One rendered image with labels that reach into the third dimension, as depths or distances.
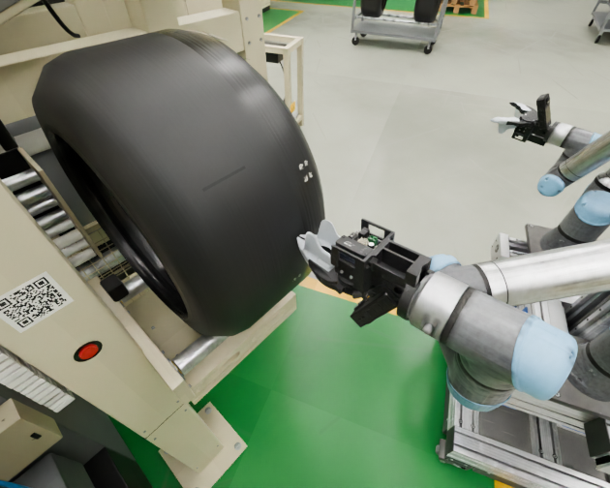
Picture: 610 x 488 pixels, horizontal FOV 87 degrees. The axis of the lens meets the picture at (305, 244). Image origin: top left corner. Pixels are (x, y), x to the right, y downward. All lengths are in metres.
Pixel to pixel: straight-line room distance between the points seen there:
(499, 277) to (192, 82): 0.51
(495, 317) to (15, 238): 0.57
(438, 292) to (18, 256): 0.52
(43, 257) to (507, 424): 1.57
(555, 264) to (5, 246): 0.74
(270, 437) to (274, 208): 1.30
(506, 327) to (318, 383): 1.39
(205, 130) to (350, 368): 1.47
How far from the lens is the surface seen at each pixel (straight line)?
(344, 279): 0.45
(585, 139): 1.47
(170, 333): 0.98
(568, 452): 1.73
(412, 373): 1.81
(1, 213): 0.52
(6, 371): 0.70
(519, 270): 0.57
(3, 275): 0.57
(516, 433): 1.65
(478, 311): 0.39
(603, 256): 0.63
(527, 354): 0.39
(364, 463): 1.65
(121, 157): 0.46
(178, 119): 0.47
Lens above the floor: 1.61
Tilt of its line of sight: 47 degrees down
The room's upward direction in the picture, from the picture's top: straight up
